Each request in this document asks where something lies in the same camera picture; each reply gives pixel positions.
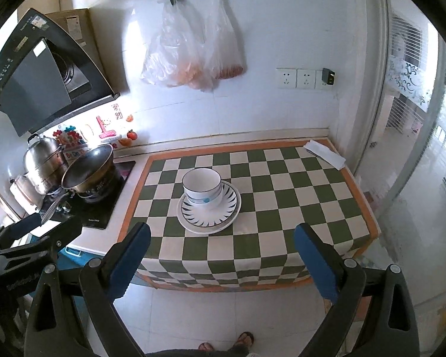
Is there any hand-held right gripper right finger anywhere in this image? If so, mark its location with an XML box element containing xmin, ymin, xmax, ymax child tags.
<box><xmin>294</xmin><ymin>222</ymin><xmax>421</xmax><ymax>357</ymax></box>

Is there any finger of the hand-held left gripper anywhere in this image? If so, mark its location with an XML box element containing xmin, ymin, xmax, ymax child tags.
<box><xmin>0</xmin><ymin>213</ymin><xmax>42</xmax><ymax>248</ymax></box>
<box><xmin>0</xmin><ymin>216</ymin><xmax>83</xmax><ymax>264</ymax></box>

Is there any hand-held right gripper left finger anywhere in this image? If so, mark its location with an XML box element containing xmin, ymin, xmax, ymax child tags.
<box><xmin>24</xmin><ymin>222</ymin><xmax>152</xmax><ymax>357</ymax></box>

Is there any plain white plate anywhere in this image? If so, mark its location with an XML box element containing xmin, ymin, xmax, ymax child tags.
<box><xmin>176</xmin><ymin>186</ymin><xmax>242</xmax><ymax>235</ymax></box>

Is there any white bowl with dark rim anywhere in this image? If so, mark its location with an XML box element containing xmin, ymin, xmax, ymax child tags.
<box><xmin>181</xmin><ymin>168</ymin><xmax>222</xmax><ymax>209</ymax></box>

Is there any white plate with leaf pattern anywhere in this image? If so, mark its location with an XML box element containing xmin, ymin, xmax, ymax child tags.
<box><xmin>181</xmin><ymin>179</ymin><xmax>239</xmax><ymax>227</ymax></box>

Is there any teal cabinet door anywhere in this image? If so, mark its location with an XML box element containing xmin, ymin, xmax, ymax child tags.
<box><xmin>57</xmin><ymin>245</ymin><xmax>97</xmax><ymax>279</ymax></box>

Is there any black cooktop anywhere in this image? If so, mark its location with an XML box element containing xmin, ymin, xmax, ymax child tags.
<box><xmin>41</xmin><ymin>160</ymin><xmax>136</xmax><ymax>230</ymax></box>

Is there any steel pot with lid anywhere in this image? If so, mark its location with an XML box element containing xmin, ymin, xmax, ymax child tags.
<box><xmin>23</xmin><ymin>136</ymin><xmax>68</xmax><ymax>196</ymax></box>

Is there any green white checkered mat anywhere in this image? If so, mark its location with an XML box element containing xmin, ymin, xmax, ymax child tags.
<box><xmin>120</xmin><ymin>138</ymin><xmax>380</xmax><ymax>292</ymax></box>

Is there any steel frying pan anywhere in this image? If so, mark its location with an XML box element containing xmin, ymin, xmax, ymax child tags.
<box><xmin>41</xmin><ymin>144</ymin><xmax>116</xmax><ymax>224</ymax></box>

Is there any colourful flower sticker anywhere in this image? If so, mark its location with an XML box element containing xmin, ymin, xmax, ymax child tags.
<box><xmin>54</xmin><ymin>126</ymin><xmax>88</xmax><ymax>157</ymax></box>

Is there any folded white cloth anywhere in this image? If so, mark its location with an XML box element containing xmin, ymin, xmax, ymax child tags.
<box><xmin>304</xmin><ymin>139</ymin><xmax>347</xmax><ymax>170</ymax></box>

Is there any black range hood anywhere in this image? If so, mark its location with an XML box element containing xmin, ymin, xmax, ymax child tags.
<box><xmin>0</xmin><ymin>8</ymin><xmax>120</xmax><ymax>137</ymax></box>

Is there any glass balcony door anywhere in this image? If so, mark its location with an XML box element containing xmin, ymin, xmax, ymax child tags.
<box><xmin>357</xmin><ymin>0</ymin><xmax>446</xmax><ymax>268</ymax></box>

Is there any large clear plastic bag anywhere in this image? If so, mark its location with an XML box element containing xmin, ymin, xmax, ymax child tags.
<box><xmin>140</xmin><ymin>0</ymin><xmax>218</xmax><ymax>92</ymax></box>

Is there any small clear plastic bag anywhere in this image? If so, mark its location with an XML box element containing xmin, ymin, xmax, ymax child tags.
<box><xmin>204</xmin><ymin>0</ymin><xmax>246</xmax><ymax>80</ymax></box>

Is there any pink wall sticker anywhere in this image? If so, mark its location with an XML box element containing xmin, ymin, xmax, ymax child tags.
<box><xmin>96</xmin><ymin>116</ymin><xmax>117</xmax><ymax>139</ymax></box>

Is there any white wall socket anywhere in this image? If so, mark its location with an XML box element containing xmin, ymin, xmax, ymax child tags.
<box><xmin>315</xmin><ymin>69</ymin><xmax>335</xmax><ymax>90</ymax></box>
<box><xmin>296</xmin><ymin>68</ymin><xmax>316</xmax><ymax>90</ymax></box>
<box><xmin>277</xmin><ymin>68</ymin><xmax>297</xmax><ymax>90</ymax></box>

